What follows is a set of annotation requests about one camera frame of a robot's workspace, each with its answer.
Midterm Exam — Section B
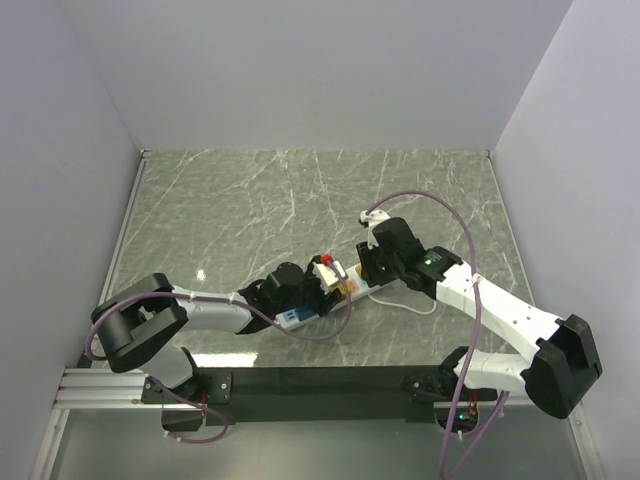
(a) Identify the white power strip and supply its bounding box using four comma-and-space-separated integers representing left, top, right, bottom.
275, 260, 392, 331

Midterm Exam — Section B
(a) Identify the yellow cube socket adapter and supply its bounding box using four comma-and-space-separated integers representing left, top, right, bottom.
336, 281, 354, 296

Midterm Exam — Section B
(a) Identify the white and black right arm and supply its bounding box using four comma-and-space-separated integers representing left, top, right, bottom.
357, 210, 602, 419

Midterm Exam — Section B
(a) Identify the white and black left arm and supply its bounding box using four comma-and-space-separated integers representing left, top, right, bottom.
85, 257, 352, 402

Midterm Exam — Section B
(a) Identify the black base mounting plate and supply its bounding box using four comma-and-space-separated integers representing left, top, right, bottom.
140, 364, 496, 434

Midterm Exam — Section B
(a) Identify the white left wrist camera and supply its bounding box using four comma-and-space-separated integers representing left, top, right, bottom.
313, 254, 348, 293

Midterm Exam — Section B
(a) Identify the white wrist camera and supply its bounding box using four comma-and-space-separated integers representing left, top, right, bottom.
358, 209, 390, 250
313, 254, 348, 293

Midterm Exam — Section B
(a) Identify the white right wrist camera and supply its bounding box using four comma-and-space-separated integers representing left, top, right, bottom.
358, 209, 390, 250

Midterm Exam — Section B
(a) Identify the white power strip cable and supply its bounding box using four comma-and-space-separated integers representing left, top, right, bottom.
367, 292, 439, 316

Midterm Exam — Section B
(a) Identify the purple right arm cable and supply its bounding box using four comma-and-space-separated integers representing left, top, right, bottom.
367, 190, 509, 476

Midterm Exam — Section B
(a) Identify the aluminium frame rail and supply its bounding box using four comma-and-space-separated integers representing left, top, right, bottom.
29, 148, 154, 480

